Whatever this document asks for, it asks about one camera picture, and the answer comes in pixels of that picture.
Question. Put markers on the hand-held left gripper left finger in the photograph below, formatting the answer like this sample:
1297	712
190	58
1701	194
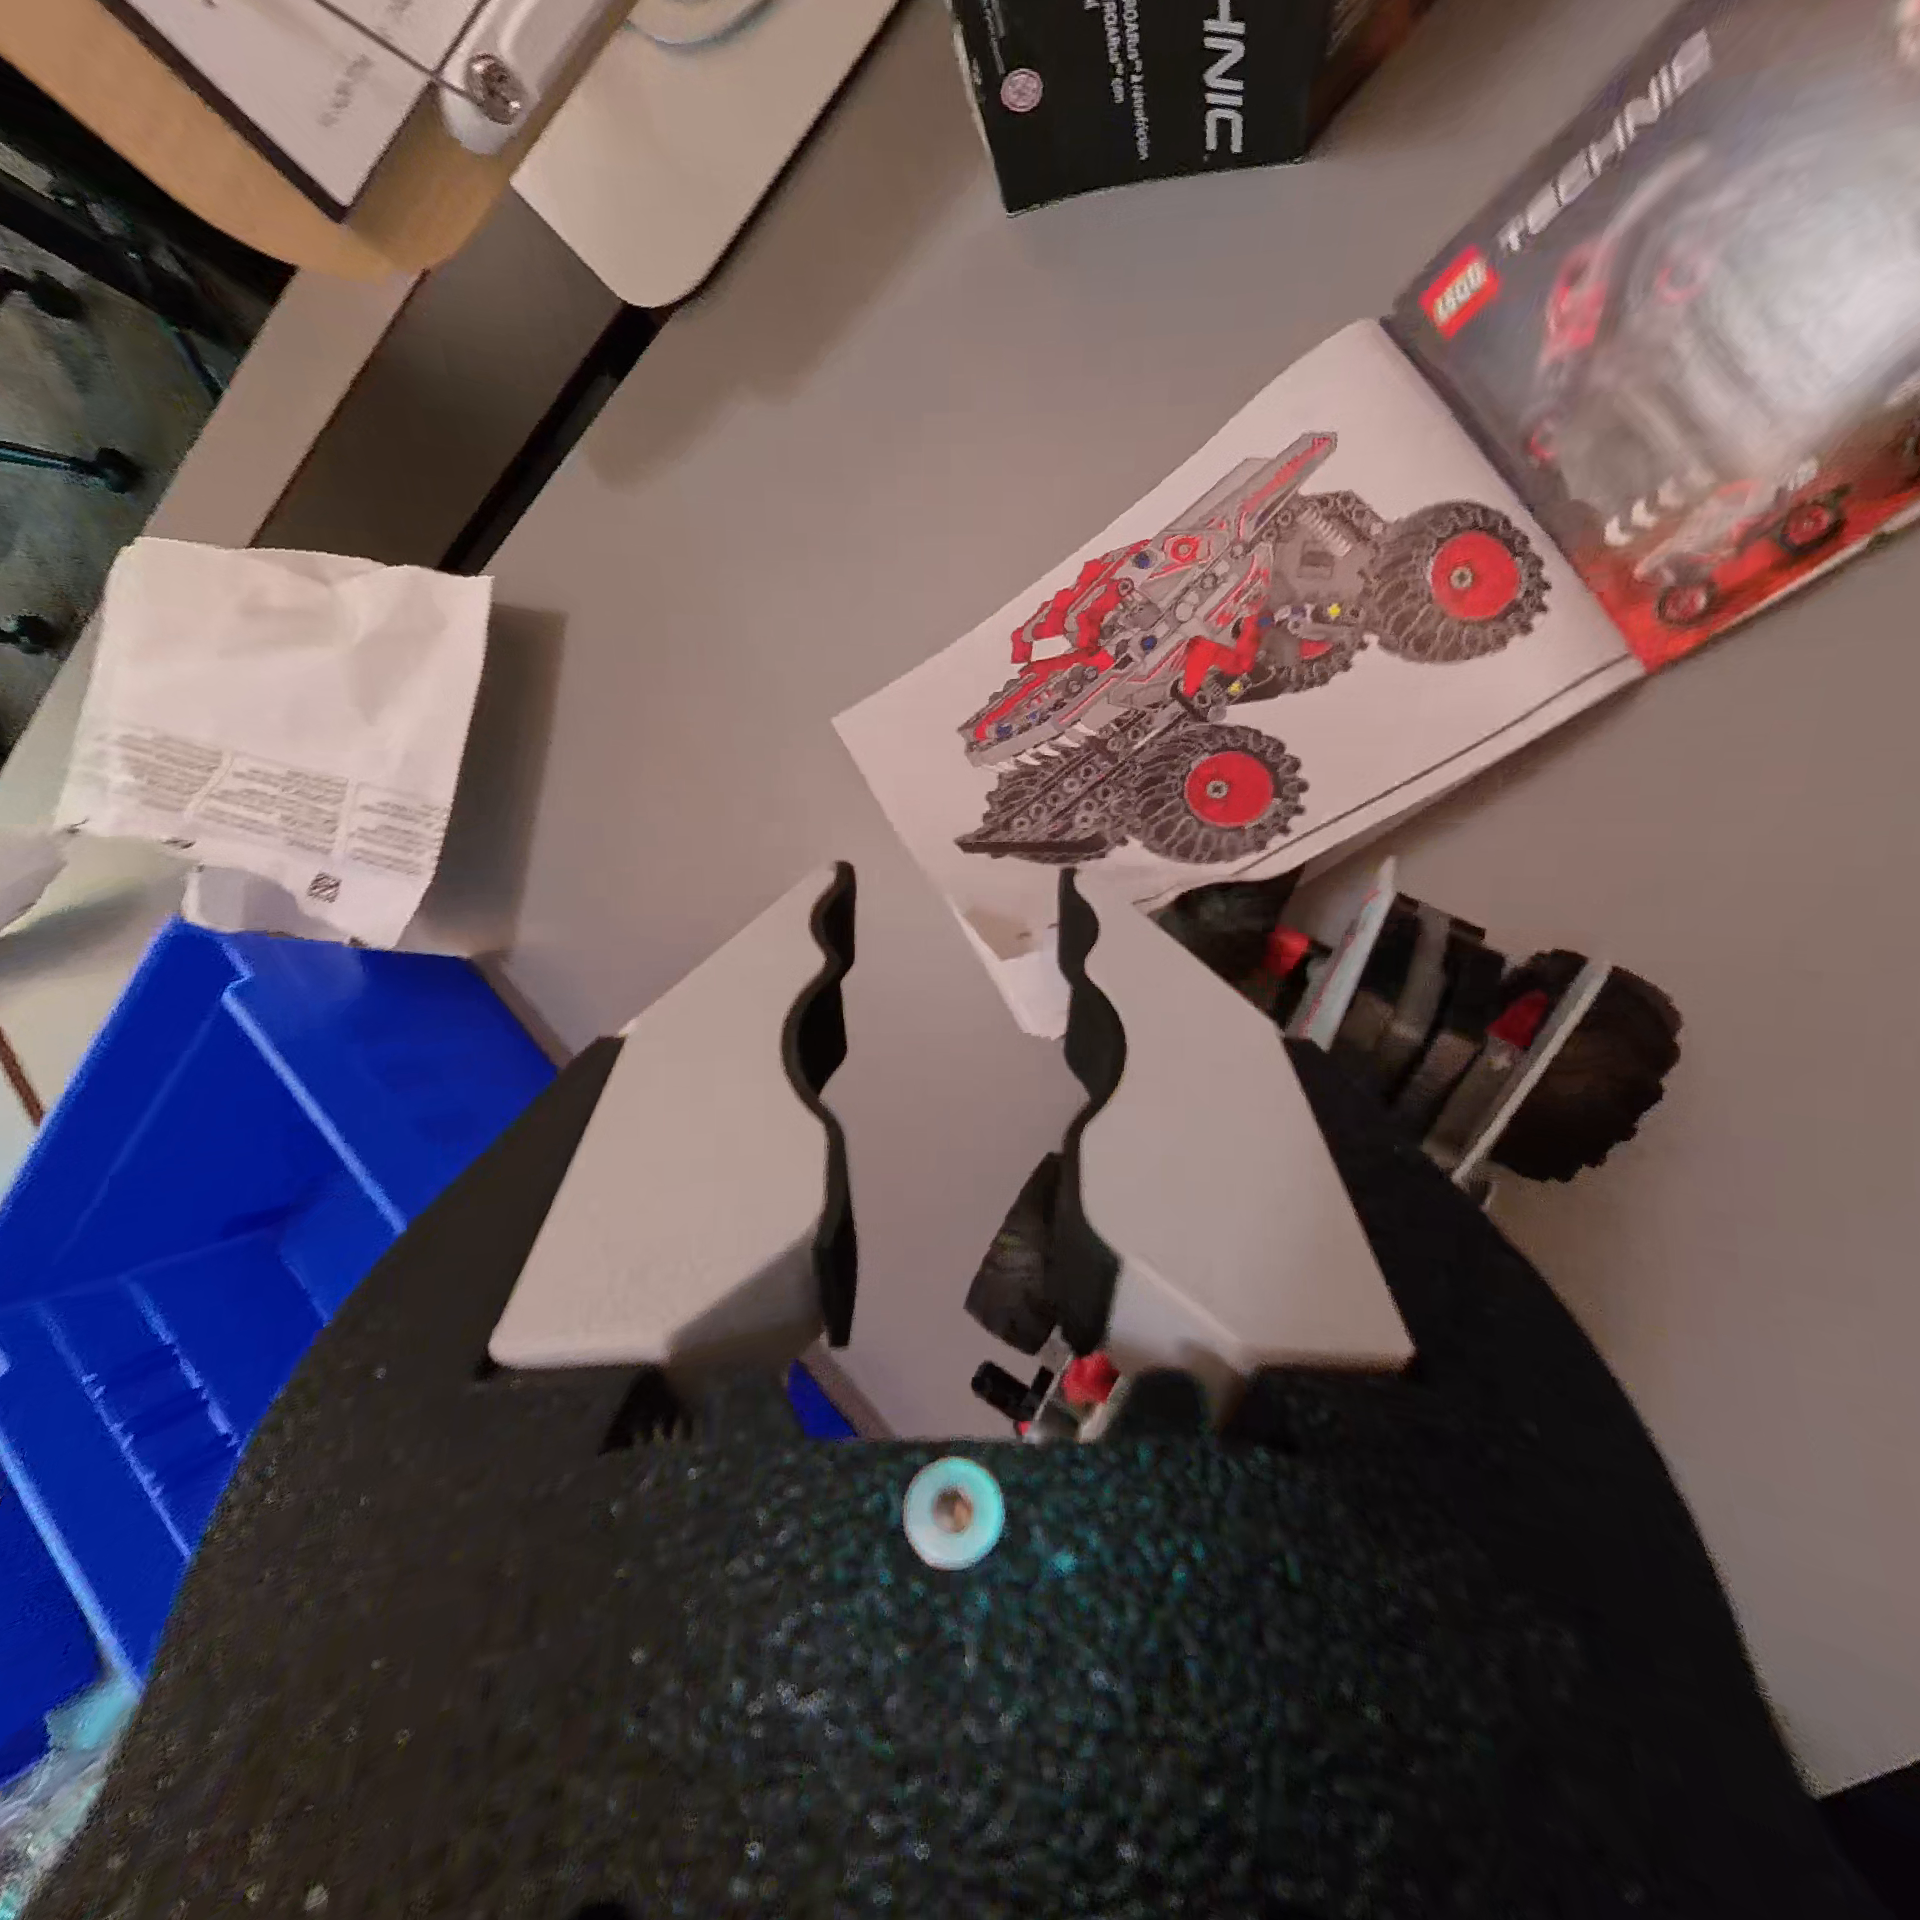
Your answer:
673	1169

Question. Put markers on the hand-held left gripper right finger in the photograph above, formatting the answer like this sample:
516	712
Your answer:
1245	1169

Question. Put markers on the red grey toy monster truck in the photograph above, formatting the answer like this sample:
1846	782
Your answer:
1471	1037

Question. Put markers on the grey desk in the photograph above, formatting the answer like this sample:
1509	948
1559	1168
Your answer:
898	496

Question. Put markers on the blue plastic bin with tag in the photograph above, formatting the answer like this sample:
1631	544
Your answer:
225	1169

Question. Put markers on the white crumpled paper bag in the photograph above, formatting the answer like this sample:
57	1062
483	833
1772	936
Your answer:
285	708

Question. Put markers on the toy truck instruction booklet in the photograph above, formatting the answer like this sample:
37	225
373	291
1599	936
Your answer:
1348	496

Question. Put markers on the clear plastic bag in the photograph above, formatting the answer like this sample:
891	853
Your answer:
59	1801

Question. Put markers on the white sign stand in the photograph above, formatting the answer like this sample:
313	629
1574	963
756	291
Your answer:
707	165

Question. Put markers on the black toy set box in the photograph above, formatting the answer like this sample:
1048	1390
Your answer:
1152	91

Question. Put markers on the wooden instruction sign board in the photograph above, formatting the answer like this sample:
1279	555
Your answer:
225	118

